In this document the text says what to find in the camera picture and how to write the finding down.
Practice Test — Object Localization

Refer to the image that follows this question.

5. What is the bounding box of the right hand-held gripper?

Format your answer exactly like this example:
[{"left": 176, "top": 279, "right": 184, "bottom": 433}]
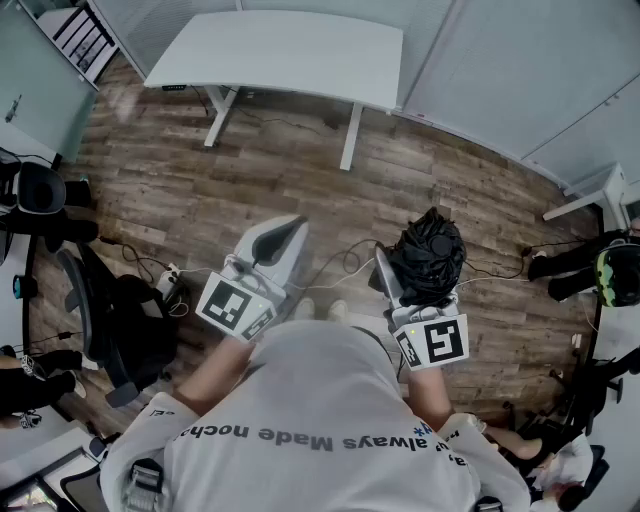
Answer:
[{"left": 369, "top": 244, "right": 470, "bottom": 372}]

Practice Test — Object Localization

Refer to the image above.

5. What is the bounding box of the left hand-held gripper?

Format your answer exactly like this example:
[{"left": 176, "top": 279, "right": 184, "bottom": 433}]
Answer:
[{"left": 194, "top": 214, "right": 312, "bottom": 344}]

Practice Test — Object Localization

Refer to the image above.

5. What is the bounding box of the black cloth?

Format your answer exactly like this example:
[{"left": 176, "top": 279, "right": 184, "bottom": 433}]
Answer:
[{"left": 393, "top": 207, "right": 467, "bottom": 309}]

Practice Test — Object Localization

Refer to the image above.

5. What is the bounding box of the person's left forearm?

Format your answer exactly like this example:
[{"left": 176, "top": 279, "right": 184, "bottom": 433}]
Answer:
[{"left": 172, "top": 333, "right": 255, "bottom": 417}]

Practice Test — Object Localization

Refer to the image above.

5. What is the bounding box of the person's right forearm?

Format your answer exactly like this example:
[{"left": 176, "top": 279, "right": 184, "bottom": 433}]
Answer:
[{"left": 406, "top": 366, "right": 457, "bottom": 432}]

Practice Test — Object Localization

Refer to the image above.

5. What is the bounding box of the white power strip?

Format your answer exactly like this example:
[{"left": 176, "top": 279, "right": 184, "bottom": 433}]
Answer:
[{"left": 156, "top": 261, "right": 182, "bottom": 302}]

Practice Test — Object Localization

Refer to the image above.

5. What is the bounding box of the person's white printed shirt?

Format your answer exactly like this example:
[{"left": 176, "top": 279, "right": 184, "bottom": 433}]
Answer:
[{"left": 99, "top": 319, "right": 532, "bottom": 512}]

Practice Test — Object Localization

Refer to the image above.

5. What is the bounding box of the black office chair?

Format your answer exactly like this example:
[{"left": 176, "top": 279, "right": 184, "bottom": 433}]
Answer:
[{"left": 54, "top": 239, "right": 180, "bottom": 409}]

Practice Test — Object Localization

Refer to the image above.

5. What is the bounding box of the white table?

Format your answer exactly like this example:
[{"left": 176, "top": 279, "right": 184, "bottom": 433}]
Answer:
[{"left": 143, "top": 10, "right": 405, "bottom": 172}]

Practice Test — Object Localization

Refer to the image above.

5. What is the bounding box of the green and black helmet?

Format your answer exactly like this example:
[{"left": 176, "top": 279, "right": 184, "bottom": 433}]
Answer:
[{"left": 593, "top": 239, "right": 640, "bottom": 309}]

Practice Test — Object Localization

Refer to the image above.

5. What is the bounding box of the white side desk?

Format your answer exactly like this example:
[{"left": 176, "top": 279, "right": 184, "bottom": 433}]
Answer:
[{"left": 542, "top": 162, "right": 634, "bottom": 236}]

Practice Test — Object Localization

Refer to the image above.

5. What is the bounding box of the white shelf unit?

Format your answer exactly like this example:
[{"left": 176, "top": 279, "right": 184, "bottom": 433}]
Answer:
[{"left": 37, "top": 0, "right": 120, "bottom": 92}]

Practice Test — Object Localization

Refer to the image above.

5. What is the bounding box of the black cable under table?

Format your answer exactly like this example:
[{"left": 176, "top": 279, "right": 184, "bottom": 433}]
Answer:
[{"left": 192, "top": 86, "right": 342, "bottom": 134}]

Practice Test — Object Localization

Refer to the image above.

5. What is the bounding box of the black floor cable with plug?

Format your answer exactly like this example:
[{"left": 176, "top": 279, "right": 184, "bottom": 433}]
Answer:
[{"left": 97, "top": 234, "right": 174, "bottom": 284}]

